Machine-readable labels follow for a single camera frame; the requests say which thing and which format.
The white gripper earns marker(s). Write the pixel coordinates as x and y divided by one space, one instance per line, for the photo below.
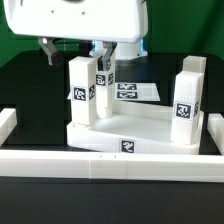
104 20

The white desk top tray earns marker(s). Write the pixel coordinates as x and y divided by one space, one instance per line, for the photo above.
133 128

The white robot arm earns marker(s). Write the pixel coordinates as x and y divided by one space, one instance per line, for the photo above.
130 50

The marker sheet with tags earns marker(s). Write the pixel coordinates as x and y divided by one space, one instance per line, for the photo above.
122 91

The white U-shaped fence frame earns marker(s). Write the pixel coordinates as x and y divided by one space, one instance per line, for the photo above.
92 165

